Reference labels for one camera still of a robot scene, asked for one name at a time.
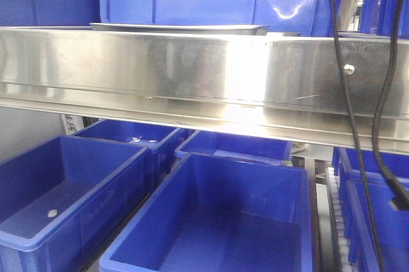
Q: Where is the silver metal tray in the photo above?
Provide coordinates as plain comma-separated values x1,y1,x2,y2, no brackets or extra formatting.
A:
90,22,268,36

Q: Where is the rear left blue bin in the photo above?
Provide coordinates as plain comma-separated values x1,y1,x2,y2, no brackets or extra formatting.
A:
74,119,191,193

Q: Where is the rear centre blue bin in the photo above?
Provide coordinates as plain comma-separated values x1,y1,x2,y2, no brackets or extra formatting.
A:
174,130,292,165

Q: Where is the lower centre blue bin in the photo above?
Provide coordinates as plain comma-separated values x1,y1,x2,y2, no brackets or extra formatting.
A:
99,155,314,271

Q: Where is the lower left blue bin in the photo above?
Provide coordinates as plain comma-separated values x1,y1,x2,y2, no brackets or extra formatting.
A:
1,136,148,271

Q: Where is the black roller track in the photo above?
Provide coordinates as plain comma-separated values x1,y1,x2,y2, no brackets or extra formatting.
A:
325,166,353,272

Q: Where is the upper right blue bin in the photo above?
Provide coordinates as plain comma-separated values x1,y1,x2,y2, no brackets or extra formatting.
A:
359,0,409,40

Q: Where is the lower right blue bin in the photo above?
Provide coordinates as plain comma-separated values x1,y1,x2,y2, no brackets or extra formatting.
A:
332,147,408,271

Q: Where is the stainless steel shelf rail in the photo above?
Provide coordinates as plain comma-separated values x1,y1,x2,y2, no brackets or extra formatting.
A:
0,26,409,156

